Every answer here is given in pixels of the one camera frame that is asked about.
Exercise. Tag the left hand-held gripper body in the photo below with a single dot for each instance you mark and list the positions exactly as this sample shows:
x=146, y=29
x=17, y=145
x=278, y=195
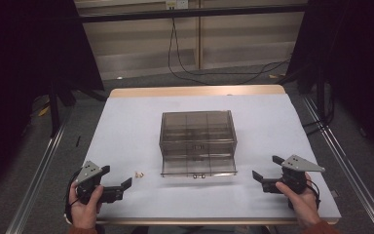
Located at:
x=89, y=172

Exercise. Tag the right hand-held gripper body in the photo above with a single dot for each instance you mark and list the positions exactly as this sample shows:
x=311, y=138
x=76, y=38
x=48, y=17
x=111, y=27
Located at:
x=297, y=174

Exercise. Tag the small white object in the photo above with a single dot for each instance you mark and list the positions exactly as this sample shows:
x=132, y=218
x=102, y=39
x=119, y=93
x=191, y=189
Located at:
x=139, y=175

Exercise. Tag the smoky transparent drawer box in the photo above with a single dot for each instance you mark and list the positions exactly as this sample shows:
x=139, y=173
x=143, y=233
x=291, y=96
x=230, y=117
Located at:
x=197, y=143

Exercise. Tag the person's right hand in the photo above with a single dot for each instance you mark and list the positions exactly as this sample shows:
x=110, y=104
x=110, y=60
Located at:
x=300, y=204

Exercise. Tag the person's left hand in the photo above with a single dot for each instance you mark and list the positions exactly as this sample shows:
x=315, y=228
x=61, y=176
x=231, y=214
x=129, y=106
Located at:
x=83, y=211

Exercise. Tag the small black floor piece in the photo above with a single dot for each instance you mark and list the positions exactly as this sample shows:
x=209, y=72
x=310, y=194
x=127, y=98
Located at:
x=78, y=140

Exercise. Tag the white table mat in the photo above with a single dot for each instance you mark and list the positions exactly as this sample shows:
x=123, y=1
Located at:
x=136, y=130

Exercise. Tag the black stand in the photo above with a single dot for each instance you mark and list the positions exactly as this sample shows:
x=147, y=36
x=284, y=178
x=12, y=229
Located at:
x=55, y=107

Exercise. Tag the yellow floor tape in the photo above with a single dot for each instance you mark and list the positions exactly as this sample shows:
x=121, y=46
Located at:
x=44, y=111

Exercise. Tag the black curtain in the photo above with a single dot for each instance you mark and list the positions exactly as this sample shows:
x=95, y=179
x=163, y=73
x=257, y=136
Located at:
x=354, y=58
x=19, y=65

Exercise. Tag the black horizontal bar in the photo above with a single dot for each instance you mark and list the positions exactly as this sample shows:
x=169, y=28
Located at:
x=191, y=13

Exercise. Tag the metal floor rail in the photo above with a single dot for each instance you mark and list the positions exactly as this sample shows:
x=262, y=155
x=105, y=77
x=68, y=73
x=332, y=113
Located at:
x=347, y=169
x=34, y=185

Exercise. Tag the white wall socket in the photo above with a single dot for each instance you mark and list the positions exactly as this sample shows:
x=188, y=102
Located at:
x=177, y=4

